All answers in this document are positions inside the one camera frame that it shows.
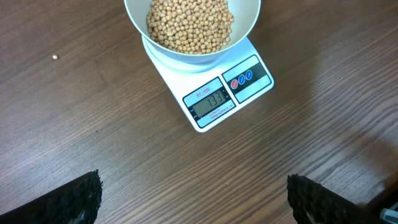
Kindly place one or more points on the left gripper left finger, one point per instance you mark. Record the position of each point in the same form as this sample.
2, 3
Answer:
75, 202

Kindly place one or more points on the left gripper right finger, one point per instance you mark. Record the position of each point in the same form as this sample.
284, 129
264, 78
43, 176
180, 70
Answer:
313, 203

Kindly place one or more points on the white digital kitchen scale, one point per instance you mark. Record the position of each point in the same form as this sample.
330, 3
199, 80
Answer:
210, 93

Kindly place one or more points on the white bowl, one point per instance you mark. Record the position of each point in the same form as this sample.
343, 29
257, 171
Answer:
245, 12

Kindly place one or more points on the soybeans in bowl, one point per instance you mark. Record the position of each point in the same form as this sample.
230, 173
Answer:
190, 26

